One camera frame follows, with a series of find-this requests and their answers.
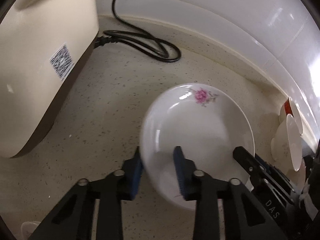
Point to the cream rice cooker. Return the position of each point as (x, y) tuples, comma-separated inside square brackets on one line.
[(45, 55)]

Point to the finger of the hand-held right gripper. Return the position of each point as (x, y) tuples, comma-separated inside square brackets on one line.
[(275, 182), (247, 165)]

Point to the small white floral plate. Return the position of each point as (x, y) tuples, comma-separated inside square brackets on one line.
[(200, 130)]

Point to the white floral bowl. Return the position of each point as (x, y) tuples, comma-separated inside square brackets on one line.
[(293, 142)]

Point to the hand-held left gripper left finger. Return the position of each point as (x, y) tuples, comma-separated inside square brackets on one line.
[(136, 175)]

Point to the white bowl with red band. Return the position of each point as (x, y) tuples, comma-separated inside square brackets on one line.
[(296, 115)]

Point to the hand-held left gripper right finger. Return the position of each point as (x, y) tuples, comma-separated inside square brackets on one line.
[(180, 172)]

